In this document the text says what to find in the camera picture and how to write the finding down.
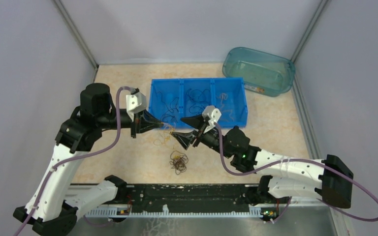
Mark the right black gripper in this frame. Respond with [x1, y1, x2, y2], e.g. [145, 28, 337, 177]
[171, 113, 233, 159]

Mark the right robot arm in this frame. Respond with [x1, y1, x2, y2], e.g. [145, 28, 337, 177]
[171, 115, 354, 209]

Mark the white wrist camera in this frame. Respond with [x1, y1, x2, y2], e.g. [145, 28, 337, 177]
[202, 105, 221, 127]
[126, 88, 147, 121]

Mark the teal translucent plastic tub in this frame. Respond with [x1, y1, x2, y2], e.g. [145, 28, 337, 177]
[222, 47, 296, 97]

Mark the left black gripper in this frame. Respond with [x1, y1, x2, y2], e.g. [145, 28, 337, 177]
[97, 108, 164, 138]

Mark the yellow thin cable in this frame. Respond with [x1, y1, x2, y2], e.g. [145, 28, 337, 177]
[153, 122, 178, 147]

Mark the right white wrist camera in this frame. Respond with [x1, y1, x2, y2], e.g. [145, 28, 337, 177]
[202, 105, 221, 127]

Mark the grey slotted cable duct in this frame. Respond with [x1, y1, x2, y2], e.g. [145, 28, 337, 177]
[86, 206, 278, 221]

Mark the dark cable bundle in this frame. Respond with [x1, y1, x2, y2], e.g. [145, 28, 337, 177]
[169, 150, 189, 175]

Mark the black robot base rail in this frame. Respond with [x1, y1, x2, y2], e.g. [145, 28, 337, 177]
[96, 183, 289, 216]

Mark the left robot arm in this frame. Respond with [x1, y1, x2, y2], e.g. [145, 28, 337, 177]
[13, 83, 162, 236]

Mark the dark blue thin cable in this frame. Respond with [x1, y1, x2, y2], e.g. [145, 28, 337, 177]
[185, 88, 213, 112]

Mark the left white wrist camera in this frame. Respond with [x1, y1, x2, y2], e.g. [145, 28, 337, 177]
[126, 88, 147, 121]

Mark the pink thin cable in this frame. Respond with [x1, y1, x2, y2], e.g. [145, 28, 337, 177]
[216, 92, 239, 124]

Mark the blue divided plastic bin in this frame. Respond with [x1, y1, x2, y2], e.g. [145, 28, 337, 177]
[149, 78, 248, 129]

